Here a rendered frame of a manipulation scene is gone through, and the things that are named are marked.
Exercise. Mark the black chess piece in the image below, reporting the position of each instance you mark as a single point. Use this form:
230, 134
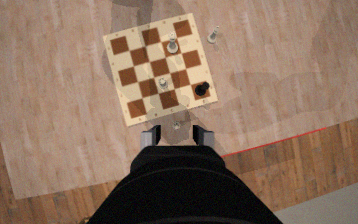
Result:
201, 89

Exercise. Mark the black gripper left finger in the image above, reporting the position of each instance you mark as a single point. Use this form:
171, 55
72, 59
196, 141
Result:
151, 137

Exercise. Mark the wooden chessboard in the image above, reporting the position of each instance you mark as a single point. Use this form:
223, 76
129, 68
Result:
138, 57

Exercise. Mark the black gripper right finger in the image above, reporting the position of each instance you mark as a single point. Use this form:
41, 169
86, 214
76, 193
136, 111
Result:
203, 137

